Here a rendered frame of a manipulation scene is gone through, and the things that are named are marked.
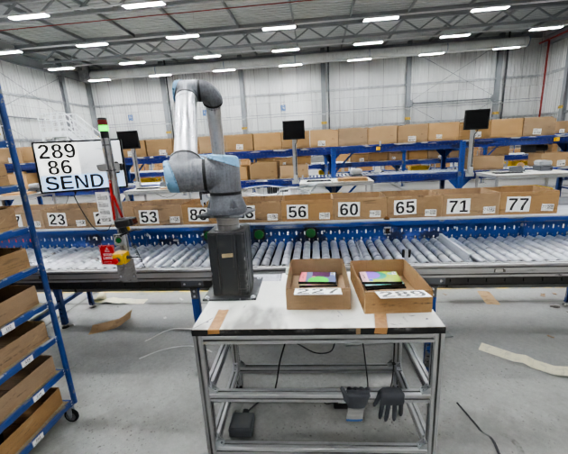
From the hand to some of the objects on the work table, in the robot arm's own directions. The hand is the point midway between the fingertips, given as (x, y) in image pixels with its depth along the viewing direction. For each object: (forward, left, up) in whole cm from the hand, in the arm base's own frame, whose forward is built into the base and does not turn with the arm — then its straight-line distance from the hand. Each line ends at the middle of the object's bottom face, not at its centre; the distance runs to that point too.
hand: (203, 204), depth 250 cm
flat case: (-64, -97, -31) cm, 120 cm away
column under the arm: (-78, -56, -33) cm, 102 cm away
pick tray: (-73, -131, -33) cm, 153 cm away
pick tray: (-74, -98, -33) cm, 128 cm away
